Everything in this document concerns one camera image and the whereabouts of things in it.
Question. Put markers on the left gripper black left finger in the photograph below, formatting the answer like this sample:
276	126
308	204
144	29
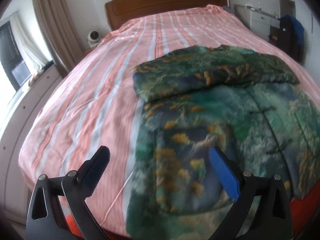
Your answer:
45	219

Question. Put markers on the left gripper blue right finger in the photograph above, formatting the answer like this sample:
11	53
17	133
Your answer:
272	219

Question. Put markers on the green patterned jacket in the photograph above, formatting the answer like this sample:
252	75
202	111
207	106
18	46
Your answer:
251	105

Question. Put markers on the dark clothes on chair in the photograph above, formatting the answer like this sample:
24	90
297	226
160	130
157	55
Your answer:
291	37

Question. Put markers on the orange stool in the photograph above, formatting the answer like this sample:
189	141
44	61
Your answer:
302	210

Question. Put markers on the white window bench cabinet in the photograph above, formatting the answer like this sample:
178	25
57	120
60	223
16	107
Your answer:
18	121

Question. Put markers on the pink striped bed cover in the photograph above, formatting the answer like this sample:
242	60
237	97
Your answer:
96	104

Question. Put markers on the wooden nightstand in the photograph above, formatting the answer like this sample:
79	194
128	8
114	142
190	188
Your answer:
88	51

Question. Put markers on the sheer white curtain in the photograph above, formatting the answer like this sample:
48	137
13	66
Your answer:
32	56

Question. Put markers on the white round fan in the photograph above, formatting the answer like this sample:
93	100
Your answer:
93	38

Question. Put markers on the white dresser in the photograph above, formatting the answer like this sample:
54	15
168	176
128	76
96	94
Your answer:
258	22

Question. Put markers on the beige curtain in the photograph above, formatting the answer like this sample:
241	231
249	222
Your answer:
59	33

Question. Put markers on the brown wooden headboard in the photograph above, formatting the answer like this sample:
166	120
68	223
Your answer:
119	12

